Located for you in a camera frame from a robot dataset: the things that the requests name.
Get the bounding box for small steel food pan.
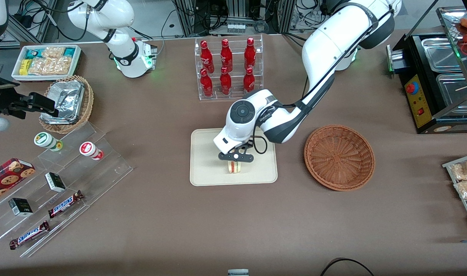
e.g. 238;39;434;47
421;37;464;72

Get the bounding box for silver box with green light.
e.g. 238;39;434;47
386;45;409;73

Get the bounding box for black looped floor cable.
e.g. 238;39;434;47
320;258;376;276

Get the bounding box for metal equipment rack with cables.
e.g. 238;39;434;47
171;0;297;37

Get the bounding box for white rectangular snack tray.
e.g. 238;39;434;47
11;45;82;82

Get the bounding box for tray of bagged snacks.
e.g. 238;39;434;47
442;153;467;234

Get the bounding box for small clear cracker bag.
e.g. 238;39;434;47
42;47;65;59

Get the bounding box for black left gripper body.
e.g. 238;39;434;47
218;141;254;163

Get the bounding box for green lid snack cup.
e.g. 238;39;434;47
34;132;63;152

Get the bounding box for red cola bottle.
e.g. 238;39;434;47
220;67;232;95
243;67;255;96
200;40;215;73
200;69;214;97
244;37;256;70
220;38;233;72

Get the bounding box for round brown wicker basket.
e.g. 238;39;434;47
304;125;375;191

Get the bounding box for black hot food warmer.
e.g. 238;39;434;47
387;6;467;135

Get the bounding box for small black carton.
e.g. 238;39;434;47
8;198;33;217
45;172;66;192

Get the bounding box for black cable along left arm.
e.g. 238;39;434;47
252;8;395;155

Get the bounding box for red lid snack cup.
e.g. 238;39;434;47
79;141;104;161

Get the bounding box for large steel food pan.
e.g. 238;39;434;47
435;73;467;115

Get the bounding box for clear acrylic bottle rack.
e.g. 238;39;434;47
194;34;264;101

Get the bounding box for Snickers chocolate bar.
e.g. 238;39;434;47
9;221;50;250
48;191;84;219

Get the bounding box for large clear cracker bag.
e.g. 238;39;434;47
28;57;73;75

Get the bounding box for light tan wicker basket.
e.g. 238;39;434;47
39;75;94;134

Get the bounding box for clear acrylic stepped display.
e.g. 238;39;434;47
0;122;133;258

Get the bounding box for small silver foil pouch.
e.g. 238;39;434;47
40;109;71;125

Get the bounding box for cream plastic tray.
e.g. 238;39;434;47
190;126;278;187

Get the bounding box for large silver foil pouch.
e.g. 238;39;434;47
46;80;85;121

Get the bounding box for red cookie box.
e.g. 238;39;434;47
0;158;36;200

